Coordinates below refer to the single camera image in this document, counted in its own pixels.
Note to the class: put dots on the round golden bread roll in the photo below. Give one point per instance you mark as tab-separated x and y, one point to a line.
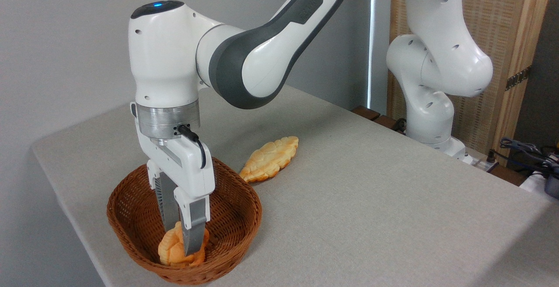
171	247

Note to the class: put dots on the brown wicker basket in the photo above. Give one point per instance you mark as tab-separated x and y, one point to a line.
135	208

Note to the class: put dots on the metal screen hinge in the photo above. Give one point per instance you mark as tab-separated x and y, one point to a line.
518	78

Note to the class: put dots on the blue-grey plastic object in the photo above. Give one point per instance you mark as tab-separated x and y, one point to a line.
552	186

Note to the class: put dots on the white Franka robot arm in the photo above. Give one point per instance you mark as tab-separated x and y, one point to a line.
262	60

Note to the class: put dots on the long leaf-shaped bread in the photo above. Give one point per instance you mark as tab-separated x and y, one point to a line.
270	158

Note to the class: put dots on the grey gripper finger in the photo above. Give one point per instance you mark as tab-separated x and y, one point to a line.
168	206
194	230

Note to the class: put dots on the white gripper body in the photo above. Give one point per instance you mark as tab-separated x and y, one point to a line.
192	169

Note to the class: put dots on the bright vertical window strip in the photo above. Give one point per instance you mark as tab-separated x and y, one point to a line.
371	38

